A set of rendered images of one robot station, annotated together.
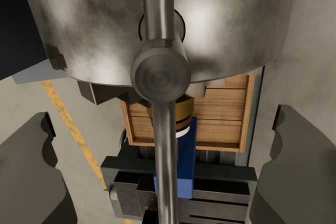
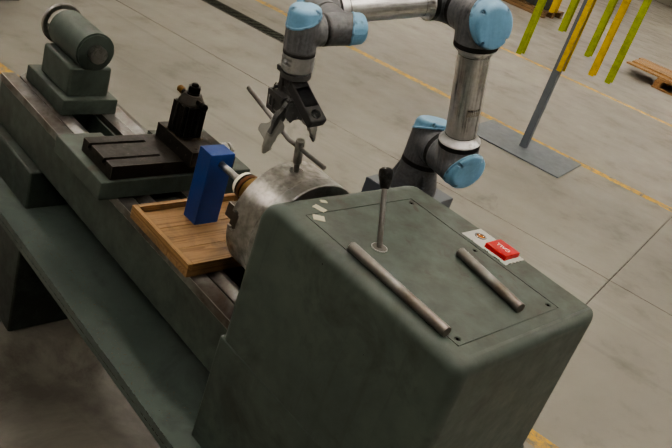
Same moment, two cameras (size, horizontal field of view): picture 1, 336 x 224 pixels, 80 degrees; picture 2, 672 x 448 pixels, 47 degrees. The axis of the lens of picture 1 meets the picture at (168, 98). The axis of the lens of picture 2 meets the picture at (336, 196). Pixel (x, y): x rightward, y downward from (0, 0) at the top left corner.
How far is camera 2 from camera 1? 178 cm
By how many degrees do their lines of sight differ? 40
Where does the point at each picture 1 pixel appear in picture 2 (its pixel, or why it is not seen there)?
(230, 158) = (127, 203)
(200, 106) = (197, 232)
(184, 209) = (155, 145)
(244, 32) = (271, 180)
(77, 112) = not seen: hidden behind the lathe
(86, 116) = not seen: hidden behind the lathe
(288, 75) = not seen: outside the picture
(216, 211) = (126, 149)
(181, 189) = (212, 149)
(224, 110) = (174, 233)
